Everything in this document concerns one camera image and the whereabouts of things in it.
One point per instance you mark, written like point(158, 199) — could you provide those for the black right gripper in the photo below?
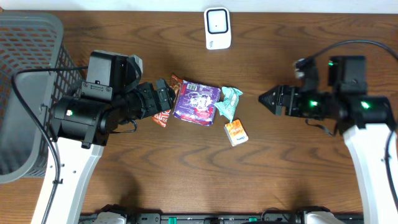
point(292, 106)

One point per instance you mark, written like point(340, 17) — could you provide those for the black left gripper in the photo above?
point(156, 99)

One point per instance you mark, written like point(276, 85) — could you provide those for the orange chocolate bar wrapper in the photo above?
point(162, 117)

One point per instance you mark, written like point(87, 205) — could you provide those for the teal snack packet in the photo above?
point(228, 106)

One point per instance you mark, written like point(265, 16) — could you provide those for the small orange white box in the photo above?
point(236, 133)

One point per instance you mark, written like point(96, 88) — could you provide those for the purple snack packet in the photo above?
point(196, 103)

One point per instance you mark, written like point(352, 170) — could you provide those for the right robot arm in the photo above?
point(366, 123)

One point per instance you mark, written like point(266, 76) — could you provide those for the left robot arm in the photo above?
point(111, 95)

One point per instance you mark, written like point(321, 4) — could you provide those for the white barcode scanner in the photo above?
point(217, 28)

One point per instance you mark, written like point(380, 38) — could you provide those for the grey plastic mesh basket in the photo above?
point(30, 41)

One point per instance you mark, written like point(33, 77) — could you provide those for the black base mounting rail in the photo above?
point(156, 218)

